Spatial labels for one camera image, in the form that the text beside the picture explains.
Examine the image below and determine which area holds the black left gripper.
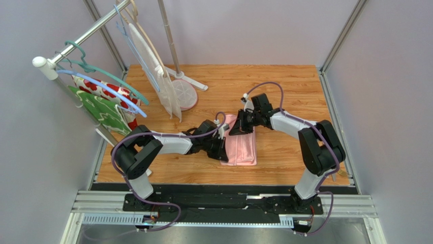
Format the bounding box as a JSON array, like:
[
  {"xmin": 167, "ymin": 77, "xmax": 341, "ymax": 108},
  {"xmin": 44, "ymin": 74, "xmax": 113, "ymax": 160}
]
[{"xmin": 202, "ymin": 135, "xmax": 229, "ymax": 163}]

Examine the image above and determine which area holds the pink cloth napkin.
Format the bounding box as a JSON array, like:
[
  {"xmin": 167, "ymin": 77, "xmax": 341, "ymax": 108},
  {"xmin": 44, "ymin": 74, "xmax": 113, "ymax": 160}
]
[{"xmin": 220, "ymin": 114, "xmax": 257, "ymax": 166}]

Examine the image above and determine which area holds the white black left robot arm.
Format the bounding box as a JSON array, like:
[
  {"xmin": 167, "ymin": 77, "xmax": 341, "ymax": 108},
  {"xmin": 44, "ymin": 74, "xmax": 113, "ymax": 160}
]
[{"xmin": 111, "ymin": 120, "xmax": 229, "ymax": 199}]

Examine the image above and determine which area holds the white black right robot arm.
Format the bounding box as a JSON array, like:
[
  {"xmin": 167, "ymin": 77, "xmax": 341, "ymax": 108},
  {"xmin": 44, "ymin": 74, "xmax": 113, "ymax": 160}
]
[{"xmin": 229, "ymin": 93, "xmax": 346, "ymax": 212}]

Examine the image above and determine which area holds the red floral white cloth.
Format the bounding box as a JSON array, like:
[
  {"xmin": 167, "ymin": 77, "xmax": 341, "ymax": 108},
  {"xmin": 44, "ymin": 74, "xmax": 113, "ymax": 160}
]
[{"xmin": 72, "ymin": 75, "xmax": 138, "ymax": 130}]

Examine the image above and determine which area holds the beige hanger with white cloth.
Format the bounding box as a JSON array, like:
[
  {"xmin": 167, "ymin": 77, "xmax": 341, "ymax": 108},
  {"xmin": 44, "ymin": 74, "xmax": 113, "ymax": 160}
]
[{"xmin": 120, "ymin": 1, "xmax": 182, "ymax": 121}]

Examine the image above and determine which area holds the blue plastic hanger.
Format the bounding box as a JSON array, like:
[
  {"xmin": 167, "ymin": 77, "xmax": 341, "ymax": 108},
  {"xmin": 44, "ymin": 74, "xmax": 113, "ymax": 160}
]
[{"xmin": 56, "ymin": 70, "xmax": 147, "ymax": 118}]

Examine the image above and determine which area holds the green patterned cloth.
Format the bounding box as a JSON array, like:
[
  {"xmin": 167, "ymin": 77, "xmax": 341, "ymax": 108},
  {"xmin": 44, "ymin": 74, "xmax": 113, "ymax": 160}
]
[{"xmin": 68, "ymin": 86, "xmax": 132, "ymax": 136}]

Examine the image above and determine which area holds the teal plastic hanger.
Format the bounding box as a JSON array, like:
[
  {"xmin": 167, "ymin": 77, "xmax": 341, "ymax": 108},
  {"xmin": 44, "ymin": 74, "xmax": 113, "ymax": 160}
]
[{"xmin": 65, "ymin": 40, "xmax": 149, "ymax": 106}]

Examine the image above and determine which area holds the light blue thin hanger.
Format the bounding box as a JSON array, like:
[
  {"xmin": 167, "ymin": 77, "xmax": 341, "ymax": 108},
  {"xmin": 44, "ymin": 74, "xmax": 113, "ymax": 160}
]
[{"xmin": 115, "ymin": 7, "xmax": 161, "ymax": 93}]

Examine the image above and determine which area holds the metal clothes rack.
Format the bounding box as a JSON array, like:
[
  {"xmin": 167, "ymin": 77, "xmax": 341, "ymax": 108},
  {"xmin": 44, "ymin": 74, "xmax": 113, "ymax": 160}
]
[{"xmin": 32, "ymin": 1, "xmax": 208, "ymax": 142}]

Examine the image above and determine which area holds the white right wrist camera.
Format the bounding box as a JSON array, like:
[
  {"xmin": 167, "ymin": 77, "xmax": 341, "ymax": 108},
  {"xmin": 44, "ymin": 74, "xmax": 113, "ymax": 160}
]
[{"xmin": 241, "ymin": 93, "xmax": 254, "ymax": 113}]

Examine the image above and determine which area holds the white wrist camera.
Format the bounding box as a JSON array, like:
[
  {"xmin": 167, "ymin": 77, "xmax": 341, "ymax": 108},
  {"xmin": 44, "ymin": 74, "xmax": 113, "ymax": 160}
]
[
  {"xmin": 241, "ymin": 93, "xmax": 254, "ymax": 113},
  {"xmin": 213, "ymin": 119, "xmax": 230, "ymax": 139}
]

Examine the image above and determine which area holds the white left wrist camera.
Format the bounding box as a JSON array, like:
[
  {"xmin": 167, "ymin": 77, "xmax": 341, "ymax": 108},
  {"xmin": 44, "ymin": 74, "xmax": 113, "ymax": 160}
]
[{"xmin": 213, "ymin": 119, "xmax": 230, "ymax": 139}]

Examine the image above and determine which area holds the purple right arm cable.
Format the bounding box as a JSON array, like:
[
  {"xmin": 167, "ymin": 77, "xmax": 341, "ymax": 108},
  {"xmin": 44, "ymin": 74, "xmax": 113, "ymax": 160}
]
[{"xmin": 242, "ymin": 81, "xmax": 341, "ymax": 236}]

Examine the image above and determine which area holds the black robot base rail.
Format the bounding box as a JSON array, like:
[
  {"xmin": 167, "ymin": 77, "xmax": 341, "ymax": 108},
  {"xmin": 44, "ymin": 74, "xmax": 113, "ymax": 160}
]
[{"xmin": 122, "ymin": 184, "xmax": 324, "ymax": 224}]

